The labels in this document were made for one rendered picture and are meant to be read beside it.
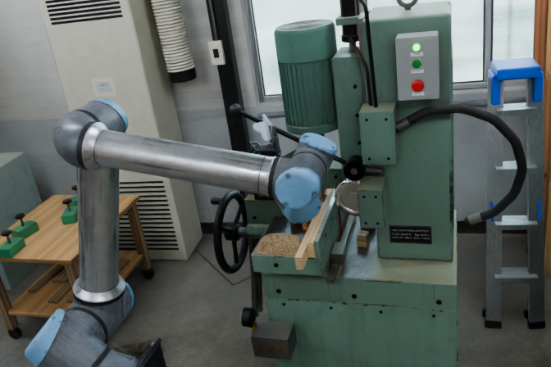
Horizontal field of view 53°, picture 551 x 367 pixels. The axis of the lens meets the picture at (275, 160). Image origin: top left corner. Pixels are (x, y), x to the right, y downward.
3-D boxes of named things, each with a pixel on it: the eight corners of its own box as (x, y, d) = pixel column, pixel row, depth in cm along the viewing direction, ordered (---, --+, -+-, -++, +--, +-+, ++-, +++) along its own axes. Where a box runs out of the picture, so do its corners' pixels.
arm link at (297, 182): (26, 122, 124) (320, 170, 110) (59, 106, 135) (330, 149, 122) (31, 169, 128) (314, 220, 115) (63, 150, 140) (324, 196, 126)
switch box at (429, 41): (400, 93, 145) (397, 33, 139) (439, 92, 142) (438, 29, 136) (398, 101, 140) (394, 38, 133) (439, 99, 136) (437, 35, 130)
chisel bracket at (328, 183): (309, 183, 180) (306, 160, 177) (351, 183, 176) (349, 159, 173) (303, 193, 174) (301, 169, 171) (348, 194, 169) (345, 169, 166)
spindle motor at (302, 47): (294, 118, 178) (282, 21, 166) (348, 116, 173) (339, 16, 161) (280, 138, 163) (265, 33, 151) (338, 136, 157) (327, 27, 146)
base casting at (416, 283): (299, 226, 211) (297, 205, 207) (457, 230, 193) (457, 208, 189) (264, 298, 172) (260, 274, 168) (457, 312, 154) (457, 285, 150)
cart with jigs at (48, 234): (77, 270, 340) (47, 177, 316) (159, 274, 324) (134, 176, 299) (4, 343, 282) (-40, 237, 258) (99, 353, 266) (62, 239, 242)
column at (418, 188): (385, 222, 187) (371, 6, 160) (454, 224, 180) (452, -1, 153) (378, 259, 167) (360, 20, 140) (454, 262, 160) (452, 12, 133)
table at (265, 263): (279, 183, 218) (277, 169, 216) (355, 183, 209) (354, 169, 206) (223, 270, 165) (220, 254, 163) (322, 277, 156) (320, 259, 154)
